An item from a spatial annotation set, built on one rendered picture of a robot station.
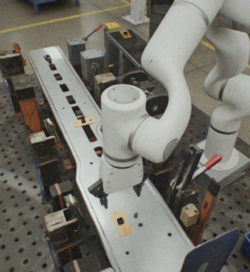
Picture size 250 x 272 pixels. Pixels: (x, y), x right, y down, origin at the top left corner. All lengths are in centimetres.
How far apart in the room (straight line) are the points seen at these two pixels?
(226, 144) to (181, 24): 76
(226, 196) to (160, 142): 89
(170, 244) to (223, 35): 60
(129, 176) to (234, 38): 51
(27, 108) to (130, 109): 96
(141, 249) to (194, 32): 55
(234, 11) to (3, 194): 111
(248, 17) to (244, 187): 86
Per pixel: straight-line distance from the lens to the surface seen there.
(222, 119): 120
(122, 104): 52
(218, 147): 129
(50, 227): 83
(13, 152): 155
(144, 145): 52
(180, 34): 61
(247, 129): 293
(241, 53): 95
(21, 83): 140
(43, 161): 112
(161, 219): 89
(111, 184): 67
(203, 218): 85
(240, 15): 77
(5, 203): 135
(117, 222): 87
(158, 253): 84
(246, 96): 111
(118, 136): 55
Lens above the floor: 175
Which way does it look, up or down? 42 degrees down
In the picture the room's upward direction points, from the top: 2 degrees clockwise
